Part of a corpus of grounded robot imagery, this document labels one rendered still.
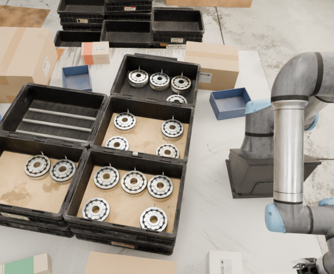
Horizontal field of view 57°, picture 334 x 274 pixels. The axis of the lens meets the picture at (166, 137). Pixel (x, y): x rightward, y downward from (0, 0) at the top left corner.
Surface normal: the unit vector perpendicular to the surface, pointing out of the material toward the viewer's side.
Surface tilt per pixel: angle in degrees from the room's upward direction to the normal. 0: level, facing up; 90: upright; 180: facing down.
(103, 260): 0
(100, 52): 0
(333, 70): 41
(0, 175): 0
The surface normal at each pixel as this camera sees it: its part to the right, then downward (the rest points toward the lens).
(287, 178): -0.37, -0.02
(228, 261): 0.04, -0.60
